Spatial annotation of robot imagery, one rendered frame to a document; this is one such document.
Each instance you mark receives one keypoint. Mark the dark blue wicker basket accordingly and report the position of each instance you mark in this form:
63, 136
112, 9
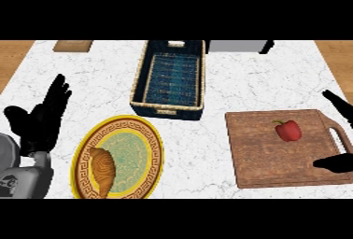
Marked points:
170, 79

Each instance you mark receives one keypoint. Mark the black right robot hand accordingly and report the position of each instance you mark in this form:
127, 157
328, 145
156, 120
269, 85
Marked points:
338, 163

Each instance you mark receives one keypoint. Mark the yellow patterned plate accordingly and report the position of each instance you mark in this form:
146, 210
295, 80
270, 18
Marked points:
116, 157

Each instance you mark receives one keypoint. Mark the grey box appliance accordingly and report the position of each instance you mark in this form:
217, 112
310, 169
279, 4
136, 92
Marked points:
233, 46

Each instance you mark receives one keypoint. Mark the brown croissant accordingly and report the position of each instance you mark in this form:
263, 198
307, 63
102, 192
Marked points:
103, 171

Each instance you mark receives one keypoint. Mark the brown wooden cutting board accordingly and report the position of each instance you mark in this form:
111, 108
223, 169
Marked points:
274, 152

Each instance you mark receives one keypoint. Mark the small brown wooden block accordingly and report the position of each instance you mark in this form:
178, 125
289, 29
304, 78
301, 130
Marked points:
72, 45

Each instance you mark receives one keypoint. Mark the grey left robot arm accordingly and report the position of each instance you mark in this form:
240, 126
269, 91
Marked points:
22, 177

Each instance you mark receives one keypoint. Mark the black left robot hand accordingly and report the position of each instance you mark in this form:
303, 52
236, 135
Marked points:
41, 124

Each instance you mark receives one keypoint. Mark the red bell pepper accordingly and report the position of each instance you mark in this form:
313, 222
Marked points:
288, 130

